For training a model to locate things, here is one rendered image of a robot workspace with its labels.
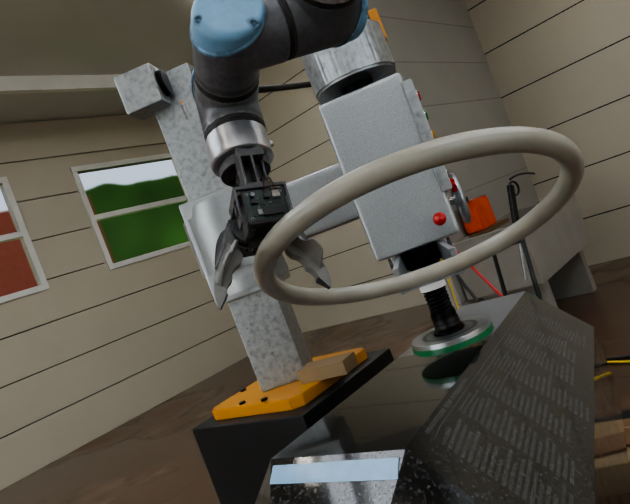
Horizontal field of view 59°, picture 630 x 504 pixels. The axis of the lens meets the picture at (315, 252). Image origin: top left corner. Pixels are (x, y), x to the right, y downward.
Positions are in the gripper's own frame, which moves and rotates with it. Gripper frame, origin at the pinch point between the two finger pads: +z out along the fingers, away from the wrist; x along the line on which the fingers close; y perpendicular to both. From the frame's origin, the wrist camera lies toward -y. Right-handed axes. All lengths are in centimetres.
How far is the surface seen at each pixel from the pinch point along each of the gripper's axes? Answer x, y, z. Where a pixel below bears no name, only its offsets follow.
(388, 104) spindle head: 48, -32, -55
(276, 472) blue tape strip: 5, -56, 18
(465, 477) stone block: 32, -29, 29
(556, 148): 31.9, 22.1, -4.8
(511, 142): 24.3, 24.1, -5.1
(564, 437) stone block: 63, -41, 28
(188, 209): 6, -118, -81
